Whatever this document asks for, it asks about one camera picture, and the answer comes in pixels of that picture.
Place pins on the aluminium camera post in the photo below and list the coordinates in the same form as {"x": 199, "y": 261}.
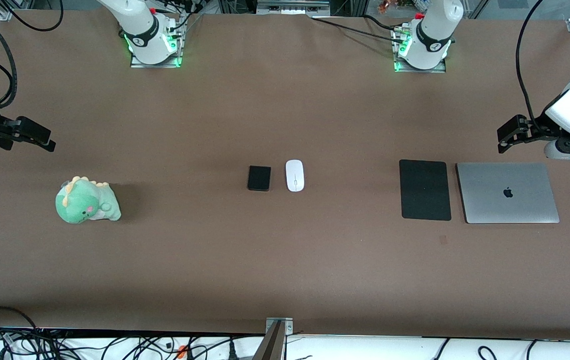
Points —
{"x": 275, "y": 342}

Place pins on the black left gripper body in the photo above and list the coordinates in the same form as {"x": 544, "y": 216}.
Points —
{"x": 539, "y": 124}

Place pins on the black mouse pad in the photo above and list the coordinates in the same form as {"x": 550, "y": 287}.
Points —
{"x": 425, "y": 190}

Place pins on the grey Apple laptop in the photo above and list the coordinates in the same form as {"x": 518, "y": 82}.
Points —
{"x": 507, "y": 205}

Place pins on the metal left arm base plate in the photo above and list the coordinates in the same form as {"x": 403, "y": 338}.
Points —
{"x": 439, "y": 70}

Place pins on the green dinosaur plush toy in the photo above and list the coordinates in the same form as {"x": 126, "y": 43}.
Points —
{"x": 85, "y": 202}

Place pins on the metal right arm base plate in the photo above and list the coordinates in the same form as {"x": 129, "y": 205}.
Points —
{"x": 165, "y": 65}

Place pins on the black power plug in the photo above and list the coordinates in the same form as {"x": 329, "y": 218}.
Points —
{"x": 232, "y": 351}

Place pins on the small black rectangular box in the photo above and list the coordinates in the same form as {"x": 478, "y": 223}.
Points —
{"x": 259, "y": 178}

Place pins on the white computer mouse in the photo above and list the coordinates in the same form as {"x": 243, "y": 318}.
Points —
{"x": 294, "y": 176}

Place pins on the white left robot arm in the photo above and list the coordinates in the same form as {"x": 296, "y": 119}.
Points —
{"x": 432, "y": 30}

